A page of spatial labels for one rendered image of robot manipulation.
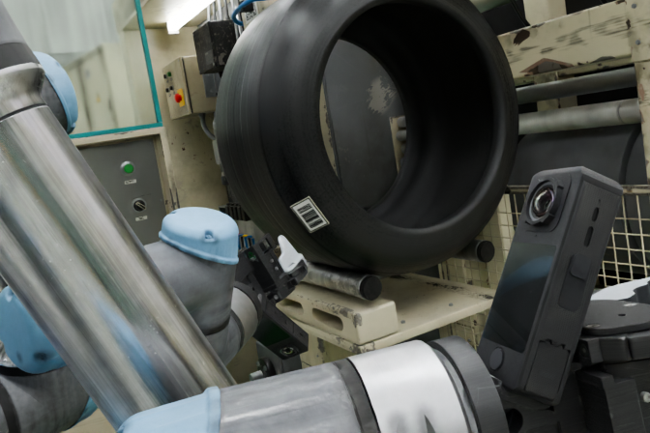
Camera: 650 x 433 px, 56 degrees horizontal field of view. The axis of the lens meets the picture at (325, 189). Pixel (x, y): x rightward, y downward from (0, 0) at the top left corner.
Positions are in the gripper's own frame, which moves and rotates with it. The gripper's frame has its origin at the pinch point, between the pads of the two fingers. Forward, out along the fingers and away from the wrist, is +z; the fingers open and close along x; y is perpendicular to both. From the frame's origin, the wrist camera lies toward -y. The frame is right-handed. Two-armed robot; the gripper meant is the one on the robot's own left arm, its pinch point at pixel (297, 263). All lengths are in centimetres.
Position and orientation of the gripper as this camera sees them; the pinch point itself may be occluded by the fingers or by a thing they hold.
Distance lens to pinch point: 92.7
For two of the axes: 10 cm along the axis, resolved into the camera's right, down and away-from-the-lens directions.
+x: -8.1, 4.4, 4.0
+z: 3.0, -2.7, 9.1
